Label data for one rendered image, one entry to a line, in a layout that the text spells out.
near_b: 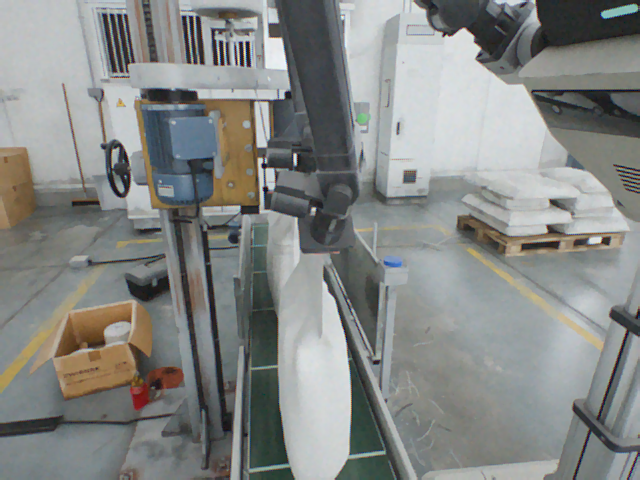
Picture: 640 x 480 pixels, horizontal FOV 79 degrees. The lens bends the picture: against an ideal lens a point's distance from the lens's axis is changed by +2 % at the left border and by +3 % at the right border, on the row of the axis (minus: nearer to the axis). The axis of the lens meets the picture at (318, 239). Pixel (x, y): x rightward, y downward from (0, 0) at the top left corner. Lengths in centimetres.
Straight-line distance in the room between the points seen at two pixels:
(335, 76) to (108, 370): 193
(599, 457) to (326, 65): 97
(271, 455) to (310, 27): 111
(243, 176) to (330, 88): 78
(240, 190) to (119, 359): 122
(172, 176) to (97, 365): 134
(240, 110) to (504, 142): 540
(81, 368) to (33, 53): 424
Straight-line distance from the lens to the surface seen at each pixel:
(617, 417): 106
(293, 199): 59
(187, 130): 94
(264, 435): 133
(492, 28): 95
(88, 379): 222
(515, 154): 645
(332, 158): 51
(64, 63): 564
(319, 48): 45
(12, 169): 542
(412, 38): 497
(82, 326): 255
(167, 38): 127
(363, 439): 131
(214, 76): 103
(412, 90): 495
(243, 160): 120
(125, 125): 410
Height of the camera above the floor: 136
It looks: 21 degrees down
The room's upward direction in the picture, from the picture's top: straight up
